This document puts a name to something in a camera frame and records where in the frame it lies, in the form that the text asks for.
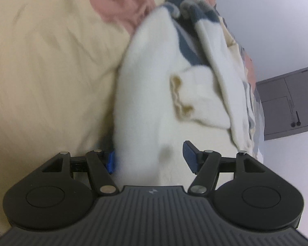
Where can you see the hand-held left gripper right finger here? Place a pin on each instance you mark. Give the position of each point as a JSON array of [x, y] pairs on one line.
[[190, 156]]

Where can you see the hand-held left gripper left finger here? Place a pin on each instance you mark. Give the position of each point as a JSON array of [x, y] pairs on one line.
[[112, 162]]

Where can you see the white fleece garment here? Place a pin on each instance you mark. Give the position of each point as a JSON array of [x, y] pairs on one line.
[[146, 94]]

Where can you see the grey door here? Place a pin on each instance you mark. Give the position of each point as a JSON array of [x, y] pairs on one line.
[[279, 112]]

